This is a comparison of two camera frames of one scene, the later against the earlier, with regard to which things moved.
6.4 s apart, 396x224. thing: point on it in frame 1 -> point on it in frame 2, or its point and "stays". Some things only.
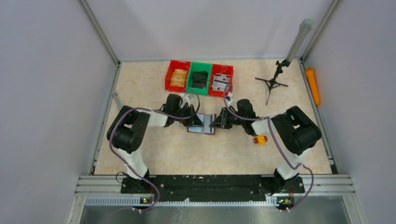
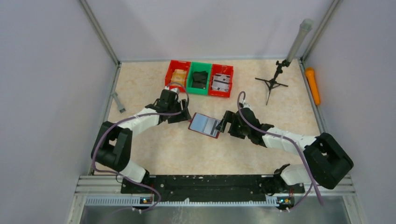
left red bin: (174, 64) stays
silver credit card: (207, 119) stays
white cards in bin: (220, 81) stays
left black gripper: (191, 112) -> (184, 115)
